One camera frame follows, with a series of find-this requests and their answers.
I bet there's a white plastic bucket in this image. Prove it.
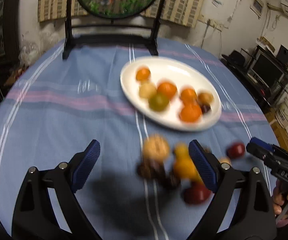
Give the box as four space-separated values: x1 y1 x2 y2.
275 97 288 128

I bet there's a green yellow round fruit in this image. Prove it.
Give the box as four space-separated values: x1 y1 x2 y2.
148 93 169 112

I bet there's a white oval plate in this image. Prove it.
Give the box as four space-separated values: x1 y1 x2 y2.
120 56 222 131

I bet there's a small dark plum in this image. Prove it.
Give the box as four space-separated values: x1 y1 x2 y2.
200 104 211 114

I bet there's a golden brown round fruit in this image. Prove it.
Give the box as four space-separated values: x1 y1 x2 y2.
197 92 214 105

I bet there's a large orange mandarin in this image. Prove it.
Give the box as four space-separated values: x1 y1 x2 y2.
179 104 203 123
157 81 177 100

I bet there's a goldfish round screen ornament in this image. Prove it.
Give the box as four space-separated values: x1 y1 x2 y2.
62 0 165 60

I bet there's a blue striped tablecloth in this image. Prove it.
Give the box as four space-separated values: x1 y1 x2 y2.
0 39 277 239

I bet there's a computer monitor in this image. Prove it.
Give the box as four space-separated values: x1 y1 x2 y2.
251 53 283 87

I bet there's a dark brown passionfruit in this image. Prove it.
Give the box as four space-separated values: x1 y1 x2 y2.
161 171 181 192

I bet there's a black metal shelf rack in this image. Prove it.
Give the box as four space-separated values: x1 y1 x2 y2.
244 45 288 106

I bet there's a yellow orange persimmon fruit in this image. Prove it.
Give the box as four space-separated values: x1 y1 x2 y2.
136 66 151 81

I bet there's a dark red plum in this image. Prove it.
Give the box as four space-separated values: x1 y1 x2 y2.
181 181 212 205

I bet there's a small yellow orange fruit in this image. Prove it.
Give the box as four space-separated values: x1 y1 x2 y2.
173 156 202 181

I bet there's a pale yellow round fruit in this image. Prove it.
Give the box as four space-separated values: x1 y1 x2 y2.
138 82 157 99

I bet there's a dark brown mangosteen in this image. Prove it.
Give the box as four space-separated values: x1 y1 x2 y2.
136 159 166 180

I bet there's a black speaker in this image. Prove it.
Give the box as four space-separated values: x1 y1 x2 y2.
276 45 288 69

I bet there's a striped beige curtain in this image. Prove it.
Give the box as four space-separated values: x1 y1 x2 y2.
37 0 210 28

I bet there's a person's right hand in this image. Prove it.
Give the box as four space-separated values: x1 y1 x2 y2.
272 179 288 228

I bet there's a tan striped melon fruit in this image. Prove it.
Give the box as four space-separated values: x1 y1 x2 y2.
219 157 232 166

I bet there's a large red plum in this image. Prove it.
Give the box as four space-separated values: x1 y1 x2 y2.
226 142 245 159

